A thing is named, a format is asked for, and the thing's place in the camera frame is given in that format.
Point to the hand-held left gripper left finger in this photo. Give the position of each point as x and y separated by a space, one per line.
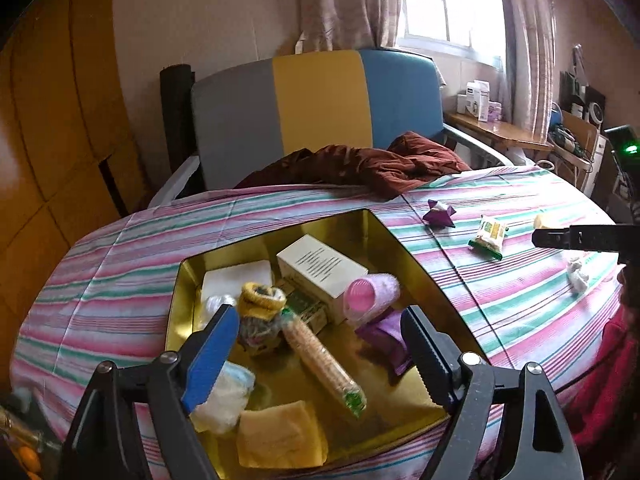
210 355

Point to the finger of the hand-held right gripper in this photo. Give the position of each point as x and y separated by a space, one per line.
590 237

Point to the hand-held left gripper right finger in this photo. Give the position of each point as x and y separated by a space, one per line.
425 355

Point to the small yellow sponge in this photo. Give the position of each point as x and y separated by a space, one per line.
544 221

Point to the yellow knit bundle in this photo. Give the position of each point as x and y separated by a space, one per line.
260 310

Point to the pink fluffy roller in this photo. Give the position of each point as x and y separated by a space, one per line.
372 295

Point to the cracker packet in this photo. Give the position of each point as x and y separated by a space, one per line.
320 360

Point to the large yellow sponge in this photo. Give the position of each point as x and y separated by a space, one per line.
280 435

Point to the white cardboard box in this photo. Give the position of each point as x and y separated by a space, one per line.
315 260

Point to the gold metal tray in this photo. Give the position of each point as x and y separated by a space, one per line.
345 230

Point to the white crumpled tissue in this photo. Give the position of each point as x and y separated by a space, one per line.
579 272

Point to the rolled white cloth blue trim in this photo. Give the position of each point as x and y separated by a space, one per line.
225 395

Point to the clear crumpled plastic wrap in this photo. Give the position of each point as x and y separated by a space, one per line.
215 306

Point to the brown cardboard box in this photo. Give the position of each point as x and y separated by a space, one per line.
580 132

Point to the white foam block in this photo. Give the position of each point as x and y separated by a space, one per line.
235 275

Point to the green white snack packet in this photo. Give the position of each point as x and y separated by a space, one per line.
489 237

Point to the small green box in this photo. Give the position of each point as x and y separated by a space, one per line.
305 307

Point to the striped bedsheet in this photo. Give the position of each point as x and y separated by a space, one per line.
100 285

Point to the wooden side table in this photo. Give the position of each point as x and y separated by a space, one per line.
495 132

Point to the small purple box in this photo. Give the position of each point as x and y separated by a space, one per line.
495 111

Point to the patterned pink curtain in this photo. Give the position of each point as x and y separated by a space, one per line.
345 5
530 50

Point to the person's red clothing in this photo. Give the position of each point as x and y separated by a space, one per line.
610 385

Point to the white carton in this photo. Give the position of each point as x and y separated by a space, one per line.
477 100

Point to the brown cloth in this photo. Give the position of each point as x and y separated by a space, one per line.
375 165

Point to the glass jar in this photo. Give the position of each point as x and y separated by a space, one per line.
22 427

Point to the orange fruit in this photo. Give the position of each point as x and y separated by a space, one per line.
28 457

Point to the window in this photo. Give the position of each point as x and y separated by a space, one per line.
450 0

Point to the black rolled mat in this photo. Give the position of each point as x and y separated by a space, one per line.
176 110

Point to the wooden wardrobe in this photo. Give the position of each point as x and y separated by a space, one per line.
50 110

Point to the white bed rail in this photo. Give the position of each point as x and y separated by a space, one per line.
172 182
475 145

